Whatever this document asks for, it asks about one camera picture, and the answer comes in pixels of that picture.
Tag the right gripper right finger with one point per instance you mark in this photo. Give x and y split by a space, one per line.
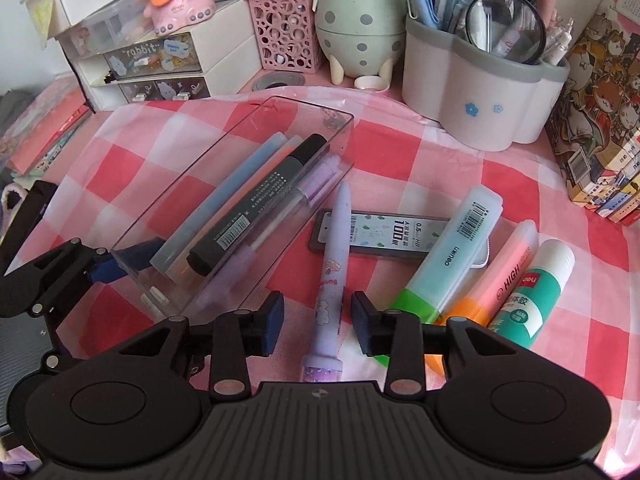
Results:
397 336

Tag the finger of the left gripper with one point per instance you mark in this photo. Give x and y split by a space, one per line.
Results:
126 261

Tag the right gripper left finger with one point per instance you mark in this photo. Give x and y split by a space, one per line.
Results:
236 336

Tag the lavender mechanical pencil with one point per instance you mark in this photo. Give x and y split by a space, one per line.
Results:
245 267

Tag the black marker pen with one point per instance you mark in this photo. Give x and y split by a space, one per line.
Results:
211 249

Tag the purple cartoon pen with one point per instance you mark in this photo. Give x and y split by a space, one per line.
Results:
321 364

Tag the orange highlighter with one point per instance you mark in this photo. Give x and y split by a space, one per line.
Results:
483 301

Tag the clear plastic organizer tray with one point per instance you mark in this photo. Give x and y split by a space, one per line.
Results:
246 132

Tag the pencil lead refill case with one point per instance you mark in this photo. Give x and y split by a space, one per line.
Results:
393 235

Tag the green highlighter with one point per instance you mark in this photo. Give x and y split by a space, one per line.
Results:
442 271

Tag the green white glue stick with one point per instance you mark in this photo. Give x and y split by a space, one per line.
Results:
522 316

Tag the light blue pen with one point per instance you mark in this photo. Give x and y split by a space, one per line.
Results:
198 218

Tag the peach pink pen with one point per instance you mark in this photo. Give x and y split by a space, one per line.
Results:
179 271

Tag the white eraser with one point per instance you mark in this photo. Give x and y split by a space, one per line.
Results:
481 258

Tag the pink books stack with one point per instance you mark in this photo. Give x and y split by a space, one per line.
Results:
54 112

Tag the white mini drawer unit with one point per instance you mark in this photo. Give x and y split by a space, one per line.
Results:
211 58

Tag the grey white cloud pen holder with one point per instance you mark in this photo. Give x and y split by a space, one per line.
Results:
484 102

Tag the pink perforated pen holder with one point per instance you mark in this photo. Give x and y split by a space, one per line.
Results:
285 35

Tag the comic book box set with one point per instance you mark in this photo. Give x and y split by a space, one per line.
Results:
594 126

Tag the green egg pen holder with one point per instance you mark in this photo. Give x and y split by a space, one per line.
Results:
361 37

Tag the magnifying glass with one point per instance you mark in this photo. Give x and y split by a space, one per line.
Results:
508 29

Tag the grey desk cable grommet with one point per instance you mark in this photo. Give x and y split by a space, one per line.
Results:
277 80

